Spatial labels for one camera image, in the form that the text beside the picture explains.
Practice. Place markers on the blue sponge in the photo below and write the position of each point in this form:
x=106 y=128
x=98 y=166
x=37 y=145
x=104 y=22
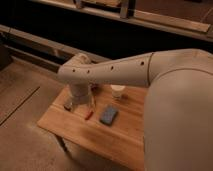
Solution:
x=108 y=115

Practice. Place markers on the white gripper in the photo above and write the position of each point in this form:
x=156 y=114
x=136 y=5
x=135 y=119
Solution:
x=80 y=94

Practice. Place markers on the small grey block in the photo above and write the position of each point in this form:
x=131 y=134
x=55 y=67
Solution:
x=68 y=106

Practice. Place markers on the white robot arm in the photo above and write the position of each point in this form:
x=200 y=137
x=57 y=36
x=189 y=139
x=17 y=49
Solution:
x=178 y=107

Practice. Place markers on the red marker pen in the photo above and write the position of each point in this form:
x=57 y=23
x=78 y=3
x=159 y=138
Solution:
x=89 y=114

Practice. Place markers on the wooden shelf rail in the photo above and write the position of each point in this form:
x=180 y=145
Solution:
x=184 y=27

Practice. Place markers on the metal table leg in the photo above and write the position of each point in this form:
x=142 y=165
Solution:
x=61 y=143

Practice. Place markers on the white paper cup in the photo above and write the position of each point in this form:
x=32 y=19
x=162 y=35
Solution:
x=117 y=91

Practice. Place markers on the dark red ceramic bowl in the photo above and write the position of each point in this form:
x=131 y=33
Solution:
x=94 y=87

